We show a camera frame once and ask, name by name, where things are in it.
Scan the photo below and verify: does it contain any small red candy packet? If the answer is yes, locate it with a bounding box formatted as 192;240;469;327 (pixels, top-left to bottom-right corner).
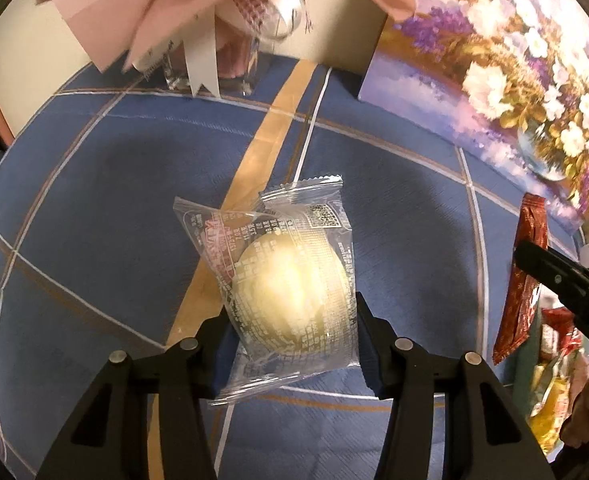
542;307;582;356

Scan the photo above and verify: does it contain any yellow soft bread packet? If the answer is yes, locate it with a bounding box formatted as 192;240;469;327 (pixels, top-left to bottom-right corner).
528;354;571;455

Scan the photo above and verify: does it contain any long red patterned snack bar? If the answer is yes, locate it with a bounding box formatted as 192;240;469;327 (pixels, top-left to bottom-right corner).
492;193;549;365

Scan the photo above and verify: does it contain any clear white pastry ball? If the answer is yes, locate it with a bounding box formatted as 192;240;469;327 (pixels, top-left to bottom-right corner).
173;176;359;405

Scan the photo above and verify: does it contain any white tray with teal rim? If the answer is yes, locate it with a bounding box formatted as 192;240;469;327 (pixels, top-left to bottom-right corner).
511;310;542;418

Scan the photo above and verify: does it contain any blue plaid tablecloth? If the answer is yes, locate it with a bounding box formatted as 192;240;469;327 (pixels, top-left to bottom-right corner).
0;54;583;480

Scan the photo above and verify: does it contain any floral painting canvas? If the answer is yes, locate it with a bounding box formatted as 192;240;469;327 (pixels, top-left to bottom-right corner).
360;0;589;230

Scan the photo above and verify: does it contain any pink paper flower bouquet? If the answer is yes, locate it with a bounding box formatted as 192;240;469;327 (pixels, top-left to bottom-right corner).
34;0;419;99

